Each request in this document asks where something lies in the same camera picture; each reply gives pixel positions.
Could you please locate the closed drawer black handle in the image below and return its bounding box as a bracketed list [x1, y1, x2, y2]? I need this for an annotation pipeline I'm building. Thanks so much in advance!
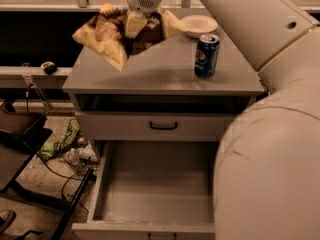
[76, 112, 233, 142]

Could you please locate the grey drawer cabinet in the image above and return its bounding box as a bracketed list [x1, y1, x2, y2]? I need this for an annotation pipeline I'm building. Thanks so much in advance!
[63, 28, 264, 157]

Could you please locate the blue Pepsi can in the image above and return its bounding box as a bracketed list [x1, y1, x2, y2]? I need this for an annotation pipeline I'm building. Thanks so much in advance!
[194, 33, 220, 78]

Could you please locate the brown chip bag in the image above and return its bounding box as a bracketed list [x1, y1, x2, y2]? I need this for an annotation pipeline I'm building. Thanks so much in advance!
[72, 4, 166, 71]

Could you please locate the crumpled clear plastic bottle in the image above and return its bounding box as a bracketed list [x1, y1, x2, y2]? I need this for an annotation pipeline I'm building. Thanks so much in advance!
[63, 148, 82, 167]

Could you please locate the green snack bag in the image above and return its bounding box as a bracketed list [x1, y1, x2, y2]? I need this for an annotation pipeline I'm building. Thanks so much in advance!
[37, 119, 80, 161]

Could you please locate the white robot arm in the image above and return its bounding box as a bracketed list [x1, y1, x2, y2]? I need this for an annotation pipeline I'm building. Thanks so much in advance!
[200, 0, 320, 240]

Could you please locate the dark chair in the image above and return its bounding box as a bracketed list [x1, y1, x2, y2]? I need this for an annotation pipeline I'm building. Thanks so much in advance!
[0, 101, 94, 240]

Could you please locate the black floor cable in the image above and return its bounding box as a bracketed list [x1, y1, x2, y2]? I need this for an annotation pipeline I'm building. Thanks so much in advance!
[34, 153, 91, 215]

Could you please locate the open grey drawer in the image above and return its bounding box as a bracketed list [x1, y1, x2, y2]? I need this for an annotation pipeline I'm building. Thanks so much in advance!
[72, 141, 217, 240]

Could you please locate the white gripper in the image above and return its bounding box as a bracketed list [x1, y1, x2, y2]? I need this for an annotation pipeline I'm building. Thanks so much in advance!
[125, 0, 186, 39]

